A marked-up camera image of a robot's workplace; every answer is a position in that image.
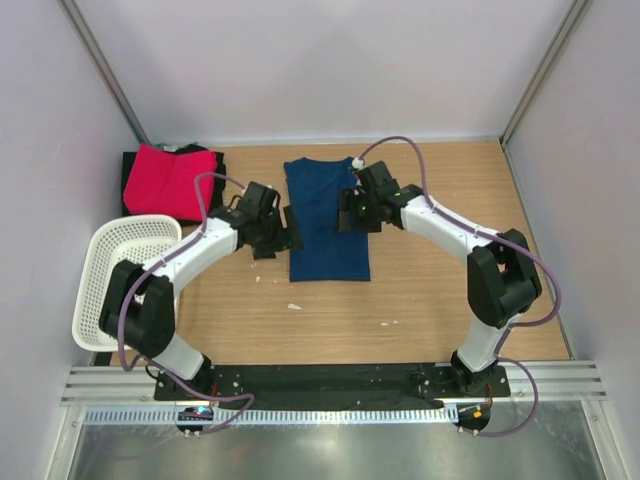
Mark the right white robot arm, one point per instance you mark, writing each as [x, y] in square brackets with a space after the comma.
[502, 281]

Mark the folded black t-shirt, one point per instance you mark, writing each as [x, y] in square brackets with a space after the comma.
[220, 190]

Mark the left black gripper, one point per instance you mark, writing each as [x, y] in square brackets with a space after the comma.
[283, 240]

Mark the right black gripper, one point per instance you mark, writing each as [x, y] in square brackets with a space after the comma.
[349, 200]

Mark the blue printed t-shirt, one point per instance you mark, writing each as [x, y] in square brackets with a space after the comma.
[314, 189]

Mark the white slotted cable duct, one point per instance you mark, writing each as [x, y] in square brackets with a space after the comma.
[200, 415]

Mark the folded pink t-shirt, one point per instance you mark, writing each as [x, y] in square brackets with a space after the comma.
[170, 182]

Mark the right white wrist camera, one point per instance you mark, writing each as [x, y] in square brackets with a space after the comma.
[357, 164]

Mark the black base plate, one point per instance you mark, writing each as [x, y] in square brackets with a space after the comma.
[371, 387]

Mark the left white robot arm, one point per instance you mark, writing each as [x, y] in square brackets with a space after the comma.
[139, 306]

